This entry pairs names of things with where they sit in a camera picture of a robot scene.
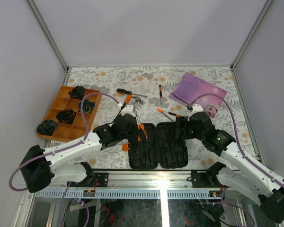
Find orange handled pliers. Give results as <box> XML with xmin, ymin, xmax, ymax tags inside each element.
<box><xmin>135</xmin><ymin>112</ymin><xmax>148</xmax><ymax>141</ymax></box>

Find black plastic tool case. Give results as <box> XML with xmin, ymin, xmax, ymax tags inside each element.
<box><xmin>128</xmin><ymin>122</ymin><xmax>188</xmax><ymax>171</ymax></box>

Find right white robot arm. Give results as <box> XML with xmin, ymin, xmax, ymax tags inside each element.
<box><xmin>175</xmin><ymin>112</ymin><xmax>284</xmax><ymax>224</ymax></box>

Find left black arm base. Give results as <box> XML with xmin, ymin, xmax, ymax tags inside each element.
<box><xmin>81</xmin><ymin>172</ymin><xmax>109</xmax><ymax>188</ymax></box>

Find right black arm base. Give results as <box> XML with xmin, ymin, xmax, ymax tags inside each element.
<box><xmin>191</xmin><ymin>165</ymin><xmax>222</xmax><ymax>188</ymax></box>

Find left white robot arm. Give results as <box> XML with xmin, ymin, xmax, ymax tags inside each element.
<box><xmin>20</xmin><ymin>114</ymin><xmax>138</xmax><ymax>192</ymax></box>

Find orange black utility tool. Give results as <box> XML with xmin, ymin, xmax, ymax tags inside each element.
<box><xmin>168</xmin><ymin>112</ymin><xmax>181</xmax><ymax>117</ymax></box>

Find orange tipped metal file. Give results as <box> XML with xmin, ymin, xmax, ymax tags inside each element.
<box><xmin>157</xmin><ymin>108</ymin><xmax>174</xmax><ymax>122</ymax></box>

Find small claw hammer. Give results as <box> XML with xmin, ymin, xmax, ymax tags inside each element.
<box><xmin>130</xmin><ymin>96</ymin><xmax>144</xmax><ymax>112</ymax></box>

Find purple printed pouch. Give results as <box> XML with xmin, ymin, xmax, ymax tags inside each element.
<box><xmin>169</xmin><ymin>72</ymin><xmax>227</xmax><ymax>118</ymax></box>

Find small precision screwdriver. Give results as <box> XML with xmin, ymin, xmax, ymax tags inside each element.
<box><xmin>159</xmin><ymin>85</ymin><xmax>162</xmax><ymax>105</ymax></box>

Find dark rolled band middle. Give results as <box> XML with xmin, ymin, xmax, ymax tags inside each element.
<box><xmin>78</xmin><ymin>99</ymin><xmax>95</xmax><ymax>114</ymax></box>

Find dark rolled band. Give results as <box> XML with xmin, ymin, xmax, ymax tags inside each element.
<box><xmin>56</xmin><ymin>109</ymin><xmax>76</xmax><ymax>124</ymax></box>
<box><xmin>78</xmin><ymin>99</ymin><xmax>95</xmax><ymax>114</ymax></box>
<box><xmin>68</xmin><ymin>86</ymin><xmax>86</xmax><ymax>100</ymax></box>

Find dark rolled band top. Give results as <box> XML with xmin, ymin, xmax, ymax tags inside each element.
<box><xmin>68</xmin><ymin>86</ymin><xmax>86</xmax><ymax>100</ymax></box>

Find dark rolled band lower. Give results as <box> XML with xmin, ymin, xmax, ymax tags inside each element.
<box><xmin>56</xmin><ymin>109</ymin><xmax>76</xmax><ymax>124</ymax></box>

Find orange compartment tray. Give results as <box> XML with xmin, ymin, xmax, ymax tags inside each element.
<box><xmin>37</xmin><ymin>86</ymin><xmax>102</xmax><ymax>142</ymax></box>

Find dark rolled band outside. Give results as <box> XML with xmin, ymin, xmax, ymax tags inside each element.
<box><xmin>36</xmin><ymin>120</ymin><xmax>58</xmax><ymax>136</ymax></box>

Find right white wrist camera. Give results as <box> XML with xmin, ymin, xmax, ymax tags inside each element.
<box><xmin>186</xmin><ymin>104</ymin><xmax>203</xmax><ymax>114</ymax></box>

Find orange handled screwdriver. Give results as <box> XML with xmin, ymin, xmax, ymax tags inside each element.
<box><xmin>121</xmin><ymin>95</ymin><xmax>132</xmax><ymax>110</ymax></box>

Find black handled screwdriver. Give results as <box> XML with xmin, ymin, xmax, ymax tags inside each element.
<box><xmin>116</xmin><ymin>88</ymin><xmax>147</xmax><ymax>97</ymax></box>

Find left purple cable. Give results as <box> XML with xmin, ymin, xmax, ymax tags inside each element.
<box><xmin>9</xmin><ymin>92</ymin><xmax>124</xmax><ymax>227</ymax></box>

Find purple cable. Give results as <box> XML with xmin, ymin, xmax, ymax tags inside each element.
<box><xmin>9</xmin><ymin>92</ymin><xmax>124</xmax><ymax>227</ymax></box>
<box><xmin>186</xmin><ymin>93</ymin><xmax>284</xmax><ymax>225</ymax></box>

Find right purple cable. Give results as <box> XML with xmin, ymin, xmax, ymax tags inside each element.
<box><xmin>186</xmin><ymin>93</ymin><xmax>284</xmax><ymax>225</ymax></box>

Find aluminium front rail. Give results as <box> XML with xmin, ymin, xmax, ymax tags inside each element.
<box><xmin>35</xmin><ymin>170</ymin><xmax>221</xmax><ymax>200</ymax></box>

